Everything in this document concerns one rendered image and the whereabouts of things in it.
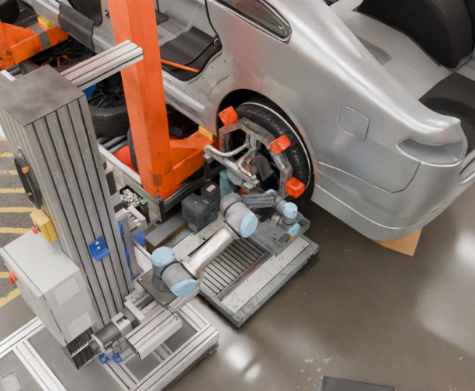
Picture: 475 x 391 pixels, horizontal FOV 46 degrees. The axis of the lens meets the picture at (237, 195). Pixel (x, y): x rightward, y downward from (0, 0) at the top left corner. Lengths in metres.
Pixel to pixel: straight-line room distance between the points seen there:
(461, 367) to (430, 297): 0.50
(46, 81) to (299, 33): 1.28
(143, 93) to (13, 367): 1.73
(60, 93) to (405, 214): 1.82
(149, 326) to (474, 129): 2.38
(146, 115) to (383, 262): 1.98
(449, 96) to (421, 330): 1.56
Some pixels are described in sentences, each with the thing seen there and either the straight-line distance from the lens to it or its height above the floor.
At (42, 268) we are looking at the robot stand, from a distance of 2.62.
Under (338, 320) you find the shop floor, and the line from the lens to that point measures 3.81.
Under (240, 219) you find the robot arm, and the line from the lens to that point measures 2.67.
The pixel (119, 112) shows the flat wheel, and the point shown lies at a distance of 4.37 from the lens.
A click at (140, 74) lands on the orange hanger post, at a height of 1.51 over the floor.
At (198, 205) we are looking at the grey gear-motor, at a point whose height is 0.40.
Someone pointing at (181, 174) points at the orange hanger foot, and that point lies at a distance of 3.72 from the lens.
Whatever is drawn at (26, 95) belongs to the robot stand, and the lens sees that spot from 2.14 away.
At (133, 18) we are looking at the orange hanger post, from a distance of 2.84.
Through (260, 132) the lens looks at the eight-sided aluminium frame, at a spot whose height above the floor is 1.09.
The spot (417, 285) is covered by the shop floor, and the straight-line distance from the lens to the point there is 4.09.
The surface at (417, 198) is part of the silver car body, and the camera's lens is 2.94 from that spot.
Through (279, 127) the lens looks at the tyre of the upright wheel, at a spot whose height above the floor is 1.16.
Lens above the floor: 3.29
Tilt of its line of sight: 49 degrees down
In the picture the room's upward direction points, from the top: 1 degrees clockwise
